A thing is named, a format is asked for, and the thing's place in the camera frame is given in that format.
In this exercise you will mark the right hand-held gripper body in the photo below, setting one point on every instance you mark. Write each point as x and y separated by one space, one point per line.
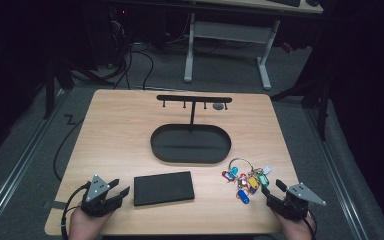
295 201

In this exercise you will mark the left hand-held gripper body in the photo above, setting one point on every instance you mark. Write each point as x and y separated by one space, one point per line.
96 196

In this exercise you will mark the black textured wallet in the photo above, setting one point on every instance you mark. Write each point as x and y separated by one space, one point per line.
163 188

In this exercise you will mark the black key rack with oval tray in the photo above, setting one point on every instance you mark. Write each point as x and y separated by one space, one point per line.
190 144

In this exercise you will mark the person's right hand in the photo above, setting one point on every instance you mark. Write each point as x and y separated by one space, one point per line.
295 230

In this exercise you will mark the person's left hand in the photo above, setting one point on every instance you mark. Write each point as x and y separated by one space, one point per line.
86 226

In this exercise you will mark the black metal stand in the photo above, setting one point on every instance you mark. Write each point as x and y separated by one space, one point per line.
50 90
321 100

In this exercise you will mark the small grey round disc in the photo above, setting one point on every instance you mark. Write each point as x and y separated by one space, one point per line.
218 106

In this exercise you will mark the white-legged wooden desk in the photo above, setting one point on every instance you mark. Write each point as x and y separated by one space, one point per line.
230 31

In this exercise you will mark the black keyboard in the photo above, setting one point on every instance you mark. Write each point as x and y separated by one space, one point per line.
285 2

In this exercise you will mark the black computer mouse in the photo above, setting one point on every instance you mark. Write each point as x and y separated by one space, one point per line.
312 2

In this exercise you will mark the metal floor rail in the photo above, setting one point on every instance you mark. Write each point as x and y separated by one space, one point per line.
336 173
16 170

